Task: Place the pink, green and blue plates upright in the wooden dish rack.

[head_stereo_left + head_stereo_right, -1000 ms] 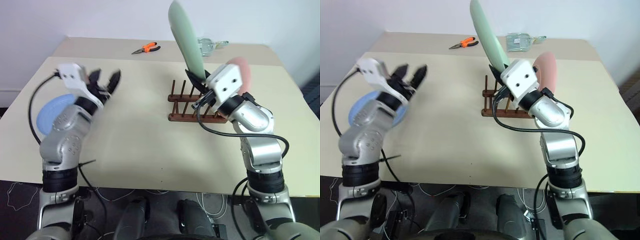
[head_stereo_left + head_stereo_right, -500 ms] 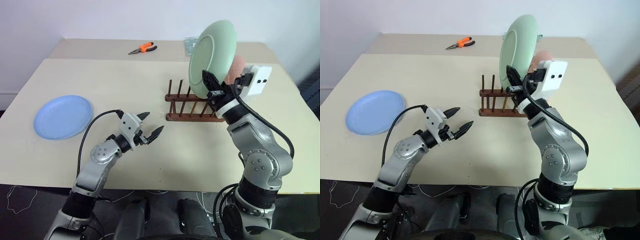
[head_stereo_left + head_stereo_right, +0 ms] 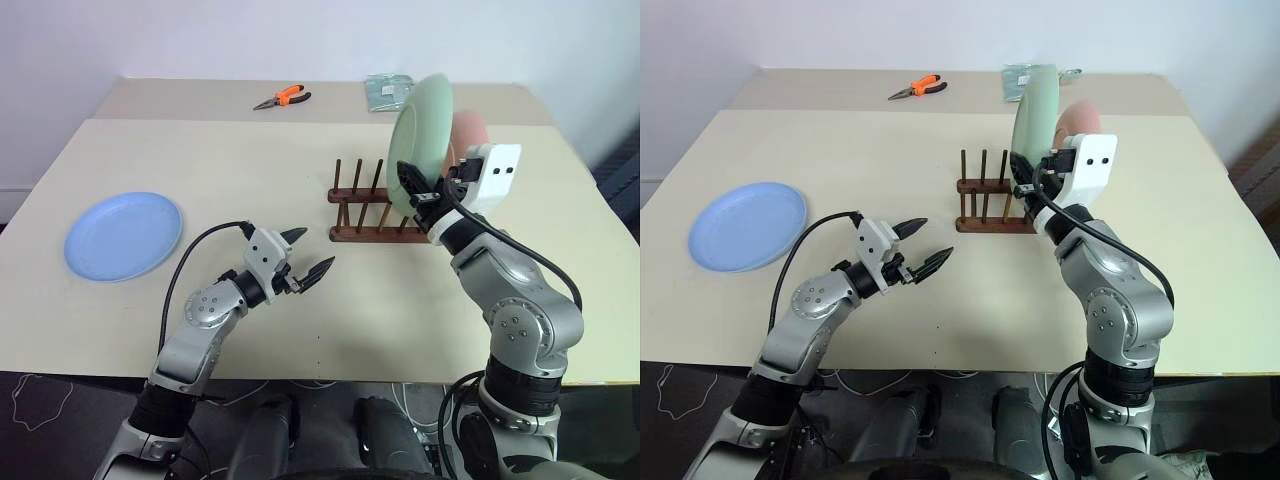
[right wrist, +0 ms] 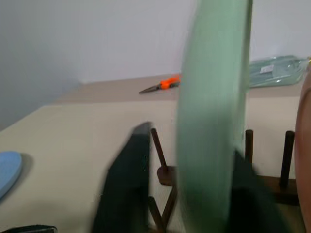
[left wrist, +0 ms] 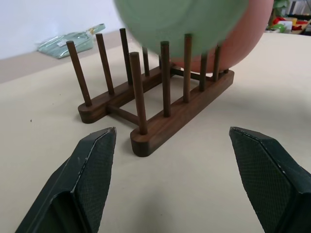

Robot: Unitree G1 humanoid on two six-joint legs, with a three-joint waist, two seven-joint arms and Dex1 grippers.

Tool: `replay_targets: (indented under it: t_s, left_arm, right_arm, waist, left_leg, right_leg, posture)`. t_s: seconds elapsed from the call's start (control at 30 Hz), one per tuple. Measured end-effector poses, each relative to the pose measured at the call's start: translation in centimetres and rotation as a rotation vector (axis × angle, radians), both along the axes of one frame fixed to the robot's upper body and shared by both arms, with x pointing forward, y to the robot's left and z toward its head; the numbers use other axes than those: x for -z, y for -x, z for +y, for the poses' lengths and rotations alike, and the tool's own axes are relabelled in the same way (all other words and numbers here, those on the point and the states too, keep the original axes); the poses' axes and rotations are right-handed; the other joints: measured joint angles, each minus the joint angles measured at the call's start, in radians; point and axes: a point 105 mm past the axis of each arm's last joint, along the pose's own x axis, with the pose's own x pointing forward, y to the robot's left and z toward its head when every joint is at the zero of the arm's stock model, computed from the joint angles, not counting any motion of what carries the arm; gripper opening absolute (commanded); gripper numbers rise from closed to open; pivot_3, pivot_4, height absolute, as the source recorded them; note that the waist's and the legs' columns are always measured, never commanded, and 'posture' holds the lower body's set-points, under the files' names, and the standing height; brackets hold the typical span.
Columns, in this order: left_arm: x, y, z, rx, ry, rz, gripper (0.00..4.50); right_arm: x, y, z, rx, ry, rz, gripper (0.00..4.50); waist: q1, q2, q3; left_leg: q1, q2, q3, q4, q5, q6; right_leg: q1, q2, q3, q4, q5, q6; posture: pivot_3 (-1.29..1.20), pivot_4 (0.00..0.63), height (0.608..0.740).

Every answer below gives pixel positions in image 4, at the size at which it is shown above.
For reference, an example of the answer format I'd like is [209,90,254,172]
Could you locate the green plate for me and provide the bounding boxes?
[175,0,253,233]

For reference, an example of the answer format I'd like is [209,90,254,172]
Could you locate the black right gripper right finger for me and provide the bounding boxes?
[225,148,292,233]

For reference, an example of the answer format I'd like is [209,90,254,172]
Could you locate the orange-handled pliers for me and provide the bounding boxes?
[138,73,183,95]

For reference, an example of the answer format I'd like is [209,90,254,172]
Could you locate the blue plate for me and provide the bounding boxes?
[0,151,23,200]

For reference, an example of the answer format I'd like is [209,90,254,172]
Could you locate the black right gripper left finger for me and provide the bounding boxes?
[91,121,152,233]

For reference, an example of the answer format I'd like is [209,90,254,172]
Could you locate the dark wooden dish rack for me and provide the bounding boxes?
[147,128,300,233]

